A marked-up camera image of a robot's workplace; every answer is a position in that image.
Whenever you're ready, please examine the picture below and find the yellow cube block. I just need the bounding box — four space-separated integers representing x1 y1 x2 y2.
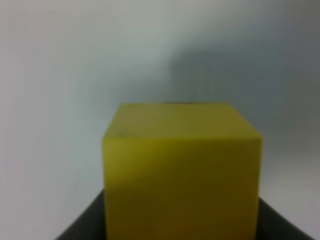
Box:
102 102 263 240

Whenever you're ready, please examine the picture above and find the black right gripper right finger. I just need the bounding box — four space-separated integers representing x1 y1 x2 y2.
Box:
256 197 314 240

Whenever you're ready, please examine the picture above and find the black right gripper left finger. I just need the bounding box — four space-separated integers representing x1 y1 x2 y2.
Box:
56 190 107 240

